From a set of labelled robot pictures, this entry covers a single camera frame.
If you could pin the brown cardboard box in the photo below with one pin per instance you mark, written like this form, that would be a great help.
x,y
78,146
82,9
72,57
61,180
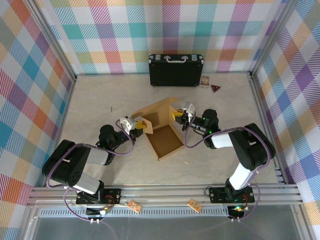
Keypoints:
x,y
162,140

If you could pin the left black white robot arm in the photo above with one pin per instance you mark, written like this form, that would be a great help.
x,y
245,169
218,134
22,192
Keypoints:
x,y
97,156

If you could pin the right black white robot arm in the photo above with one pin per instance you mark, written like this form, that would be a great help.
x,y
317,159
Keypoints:
x,y
240,177

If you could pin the red black triangle sticker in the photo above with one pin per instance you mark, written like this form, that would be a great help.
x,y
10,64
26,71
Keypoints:
x,y
215,88

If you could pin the small printed card pack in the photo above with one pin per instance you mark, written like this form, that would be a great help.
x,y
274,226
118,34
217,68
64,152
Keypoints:
x,y
204,81

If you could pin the orange printed tag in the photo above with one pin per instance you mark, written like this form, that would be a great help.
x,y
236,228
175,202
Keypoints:
x,y
134,206
194,205

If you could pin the left black connector board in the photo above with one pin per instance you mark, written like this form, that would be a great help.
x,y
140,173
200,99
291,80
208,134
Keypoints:
x,y
98,212

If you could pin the black connector board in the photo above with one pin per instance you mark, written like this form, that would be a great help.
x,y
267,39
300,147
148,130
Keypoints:
x,y
236,211
98,212

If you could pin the right black connector board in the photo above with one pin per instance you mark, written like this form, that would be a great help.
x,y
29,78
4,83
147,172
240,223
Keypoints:
x,y
236,211

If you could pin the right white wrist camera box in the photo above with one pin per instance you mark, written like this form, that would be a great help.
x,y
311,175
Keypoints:
x,y
188,108

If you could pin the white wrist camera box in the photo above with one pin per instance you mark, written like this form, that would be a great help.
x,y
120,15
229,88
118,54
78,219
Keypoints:
x,y
188,108
127,123

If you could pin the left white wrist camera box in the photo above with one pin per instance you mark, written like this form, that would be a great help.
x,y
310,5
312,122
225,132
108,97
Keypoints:
x,y
127,123

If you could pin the right aluminium side rail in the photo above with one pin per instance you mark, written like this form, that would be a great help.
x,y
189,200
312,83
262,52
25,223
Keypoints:
x,y
262,112

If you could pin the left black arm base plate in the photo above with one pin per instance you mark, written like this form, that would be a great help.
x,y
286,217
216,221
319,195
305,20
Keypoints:
x,y
113,195

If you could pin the aluminium frame rail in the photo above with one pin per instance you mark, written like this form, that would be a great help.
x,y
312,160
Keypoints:
x,y
162,193

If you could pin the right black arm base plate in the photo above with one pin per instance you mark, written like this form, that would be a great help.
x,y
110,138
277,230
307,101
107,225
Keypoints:
x,y
217,195

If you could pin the right aluminium frame post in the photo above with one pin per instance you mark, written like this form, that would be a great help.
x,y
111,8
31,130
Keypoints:
x,y
272,37

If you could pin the aluminium frame post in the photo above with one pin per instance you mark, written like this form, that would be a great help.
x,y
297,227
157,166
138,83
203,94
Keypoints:
x,y
50,40
272,37

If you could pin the left aluminium frame post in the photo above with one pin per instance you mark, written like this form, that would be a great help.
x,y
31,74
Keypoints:
x,y
50,40

